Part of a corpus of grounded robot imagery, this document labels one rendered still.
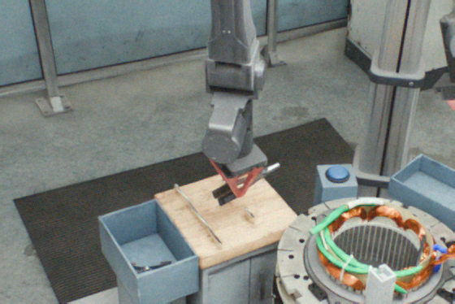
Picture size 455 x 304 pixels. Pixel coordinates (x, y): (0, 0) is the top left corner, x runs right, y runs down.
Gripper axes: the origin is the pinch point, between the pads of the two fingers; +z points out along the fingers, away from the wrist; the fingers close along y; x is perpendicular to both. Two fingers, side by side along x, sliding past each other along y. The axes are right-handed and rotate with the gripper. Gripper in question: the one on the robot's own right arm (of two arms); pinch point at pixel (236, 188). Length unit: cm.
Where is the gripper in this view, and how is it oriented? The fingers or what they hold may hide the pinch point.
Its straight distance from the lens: 142.3
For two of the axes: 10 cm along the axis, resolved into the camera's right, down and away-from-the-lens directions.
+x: 8.4, -3.5, 4.1
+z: -0.3, 7.2, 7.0
